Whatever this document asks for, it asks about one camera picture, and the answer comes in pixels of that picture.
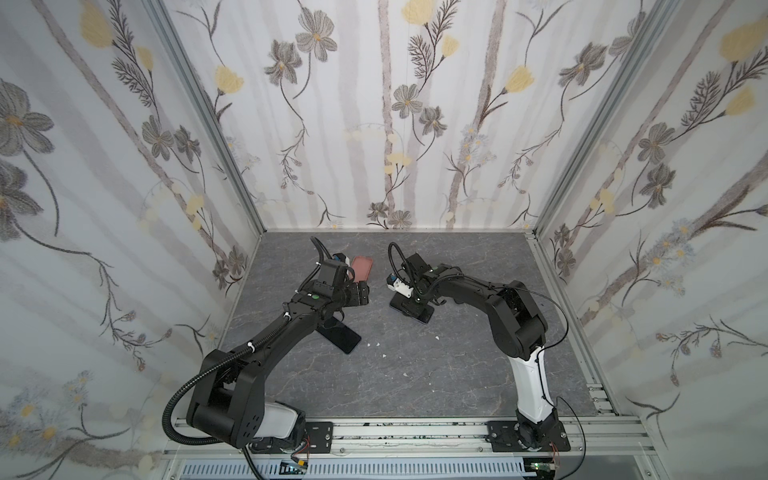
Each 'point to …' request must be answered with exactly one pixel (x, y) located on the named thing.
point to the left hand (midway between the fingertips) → (354, 281)
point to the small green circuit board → (299, 468)
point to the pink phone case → (362, 267)
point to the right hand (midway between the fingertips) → (406, 292)
